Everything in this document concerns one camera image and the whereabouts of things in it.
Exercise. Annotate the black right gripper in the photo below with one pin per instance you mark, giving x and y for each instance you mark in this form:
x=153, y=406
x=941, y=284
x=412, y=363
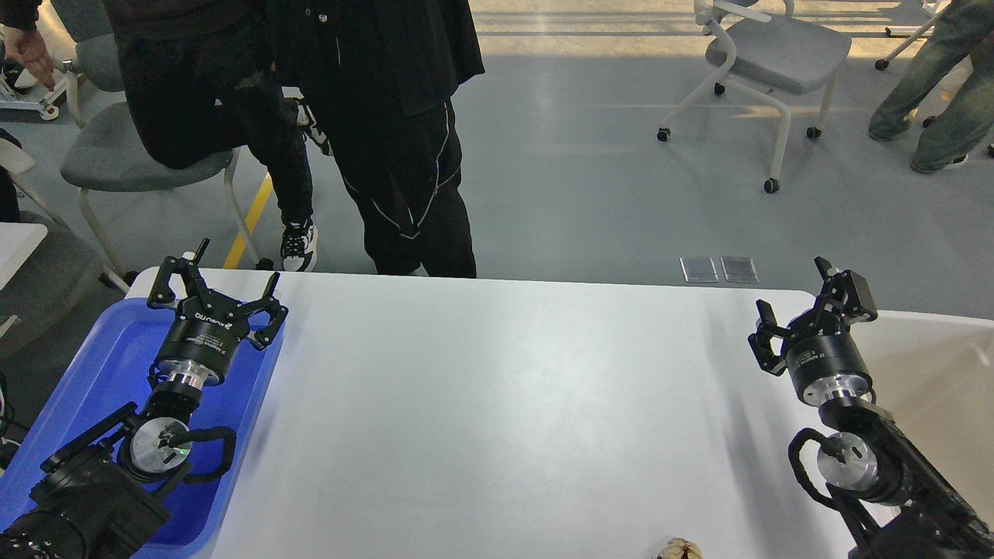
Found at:
x=818, y=350

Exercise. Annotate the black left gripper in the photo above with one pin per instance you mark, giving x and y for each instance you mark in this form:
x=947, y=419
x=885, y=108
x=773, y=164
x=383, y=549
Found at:
x=199, y=338

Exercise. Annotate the brown paper ball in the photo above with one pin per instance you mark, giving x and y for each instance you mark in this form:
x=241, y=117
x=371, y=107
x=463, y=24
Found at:
x=680, y=548

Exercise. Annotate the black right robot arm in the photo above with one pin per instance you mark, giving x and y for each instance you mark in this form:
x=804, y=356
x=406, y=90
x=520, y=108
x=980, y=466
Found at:
x=893, y=501

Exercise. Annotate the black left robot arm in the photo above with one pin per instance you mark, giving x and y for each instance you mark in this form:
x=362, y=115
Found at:
x=138, y=451

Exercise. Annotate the right metal floor plate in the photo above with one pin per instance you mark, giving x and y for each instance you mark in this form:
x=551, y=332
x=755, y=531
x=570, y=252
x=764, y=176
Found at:
x=740, y=270

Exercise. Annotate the metal floor plate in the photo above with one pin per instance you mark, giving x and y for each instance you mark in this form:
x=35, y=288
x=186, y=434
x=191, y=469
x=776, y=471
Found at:
x=740, y=270
x=699, y=270

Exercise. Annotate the left metal floor plate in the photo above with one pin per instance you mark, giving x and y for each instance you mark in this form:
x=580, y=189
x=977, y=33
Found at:
x=699, y=270

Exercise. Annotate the blue plastic tray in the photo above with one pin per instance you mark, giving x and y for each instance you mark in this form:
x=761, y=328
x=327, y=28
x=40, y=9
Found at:
x=110, y=370

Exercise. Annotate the white plastic bin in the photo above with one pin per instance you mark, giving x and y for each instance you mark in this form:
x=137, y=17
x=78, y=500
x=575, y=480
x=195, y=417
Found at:
x=935, y=374

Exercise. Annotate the grey chair left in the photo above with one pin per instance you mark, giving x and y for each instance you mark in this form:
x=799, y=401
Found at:
x=107, y=155

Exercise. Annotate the white side table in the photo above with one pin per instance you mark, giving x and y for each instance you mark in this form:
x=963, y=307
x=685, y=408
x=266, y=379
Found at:
x=18, y=241

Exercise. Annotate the person kneeling on chair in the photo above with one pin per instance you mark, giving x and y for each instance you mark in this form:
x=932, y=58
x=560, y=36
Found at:
x=199, y=79

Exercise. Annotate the white equipment base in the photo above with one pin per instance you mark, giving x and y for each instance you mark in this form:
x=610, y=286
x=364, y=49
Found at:
x=22, y=92

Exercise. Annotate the person in black jacket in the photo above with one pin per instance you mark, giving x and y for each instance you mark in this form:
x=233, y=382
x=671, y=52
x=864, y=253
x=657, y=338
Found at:
x=378, y=76

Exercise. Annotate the grey white rolling chair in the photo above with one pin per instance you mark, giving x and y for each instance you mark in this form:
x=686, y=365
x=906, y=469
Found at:
x=757, y=53

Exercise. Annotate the person in green trousers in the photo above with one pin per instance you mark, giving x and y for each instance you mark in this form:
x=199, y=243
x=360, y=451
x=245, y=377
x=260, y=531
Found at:
x=961, y=29

